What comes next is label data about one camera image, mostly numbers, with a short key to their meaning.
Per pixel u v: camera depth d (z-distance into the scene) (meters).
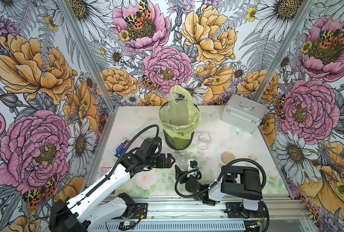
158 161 0.66
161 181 0.85
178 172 0.77
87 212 0.42
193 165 0.73
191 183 0.67
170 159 0.67
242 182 0.50
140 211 0.73
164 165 0.65
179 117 0.98
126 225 0.73
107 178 0.47
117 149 0.94
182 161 0.83
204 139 0.91
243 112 1.00
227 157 0.93
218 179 0.53
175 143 0.92
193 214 0.74
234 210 0.74
